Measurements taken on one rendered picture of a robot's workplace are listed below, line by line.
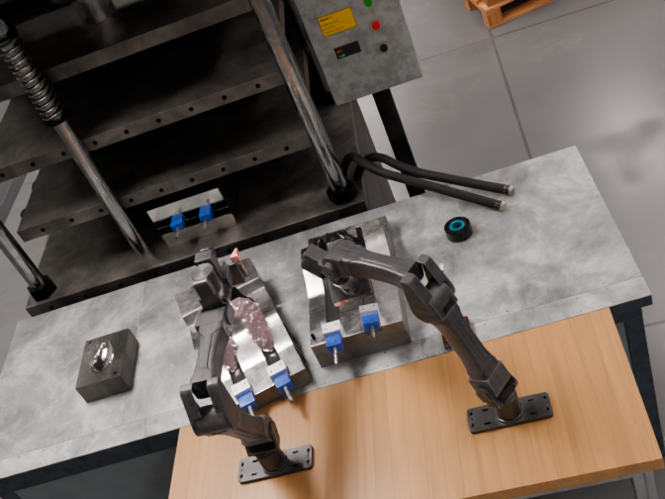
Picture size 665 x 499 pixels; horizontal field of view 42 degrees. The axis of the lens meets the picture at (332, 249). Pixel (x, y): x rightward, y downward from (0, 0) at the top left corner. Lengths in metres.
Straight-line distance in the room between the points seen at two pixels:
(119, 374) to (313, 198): 0.92
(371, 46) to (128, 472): 1.51
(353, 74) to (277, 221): 0.57
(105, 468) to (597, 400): 1.45
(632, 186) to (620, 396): 1.89
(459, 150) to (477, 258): 1.88
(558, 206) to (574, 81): 2.07
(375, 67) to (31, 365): 1.49
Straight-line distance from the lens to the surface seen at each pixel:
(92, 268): 3.29
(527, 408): 2.12
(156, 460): 2.69
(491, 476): 2.05
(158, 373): 2.67
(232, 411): 1.91
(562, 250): 2.48
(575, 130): 4.29
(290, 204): 3.04
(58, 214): 3.17
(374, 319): 2.27
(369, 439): 2.20
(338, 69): 2.83
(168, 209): 3.05
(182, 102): 2.84
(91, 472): 2.76
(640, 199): 3.83
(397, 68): 2.84
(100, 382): 2.67
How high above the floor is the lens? 2.48
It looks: 38 degrees down
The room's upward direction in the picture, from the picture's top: 25 degrees counter-clockwise
